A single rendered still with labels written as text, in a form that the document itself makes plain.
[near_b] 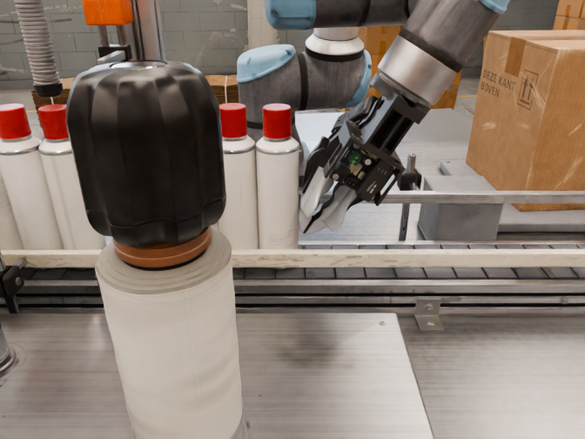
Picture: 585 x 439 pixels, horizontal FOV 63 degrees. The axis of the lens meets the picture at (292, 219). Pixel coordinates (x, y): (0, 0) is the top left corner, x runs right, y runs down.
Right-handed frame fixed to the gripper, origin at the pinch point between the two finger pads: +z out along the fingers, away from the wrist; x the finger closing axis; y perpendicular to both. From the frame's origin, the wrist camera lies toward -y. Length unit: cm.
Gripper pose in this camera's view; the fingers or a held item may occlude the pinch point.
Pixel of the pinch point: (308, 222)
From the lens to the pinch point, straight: 62.0
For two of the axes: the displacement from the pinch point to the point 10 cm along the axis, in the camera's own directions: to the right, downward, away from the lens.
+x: 8.7, 4.4, 2.3
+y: 0.0, 4.6, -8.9
